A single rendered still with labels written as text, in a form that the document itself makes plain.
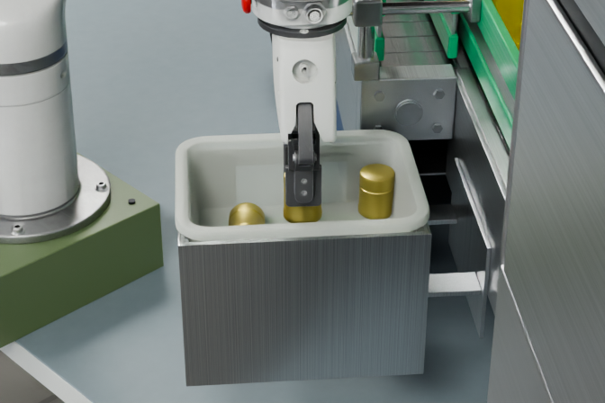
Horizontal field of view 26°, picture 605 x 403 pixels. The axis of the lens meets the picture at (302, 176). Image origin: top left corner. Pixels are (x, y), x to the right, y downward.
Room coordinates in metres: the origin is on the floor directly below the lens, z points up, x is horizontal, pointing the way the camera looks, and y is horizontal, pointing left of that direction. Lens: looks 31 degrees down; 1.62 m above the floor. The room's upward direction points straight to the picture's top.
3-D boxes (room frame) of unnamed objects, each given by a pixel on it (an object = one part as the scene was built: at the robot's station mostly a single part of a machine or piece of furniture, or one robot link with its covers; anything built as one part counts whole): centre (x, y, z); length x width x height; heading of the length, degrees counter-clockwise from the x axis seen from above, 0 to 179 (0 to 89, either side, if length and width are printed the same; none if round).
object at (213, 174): (1.03, 0.00, 0.97); 0.22 x 0.17 x 0.09; 95
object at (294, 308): (1.03, -0.02, 0.92); 0.27 x 0.17 x 0.15; 95
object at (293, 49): (1.01, 0.00, 1.13); 0.10 x 0.07 x 0.11; 3
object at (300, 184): (0.98, 0.00, 1.04); 0.03 x 0.03 x 0.07; 3
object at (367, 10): (1.15, -0.09, 1.12); 0.17 x 0.03 x 0.12; 95
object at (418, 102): (1.16, -0.10, 1.02); 0.09 x 0.04 x 0.07; 95
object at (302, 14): (1.01, 0.00, 1.19); 0.09 x 0.08 x 0.03; 3
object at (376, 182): (1.09, -0.07, 0.96); 0.04 x 0.04 x 0.04
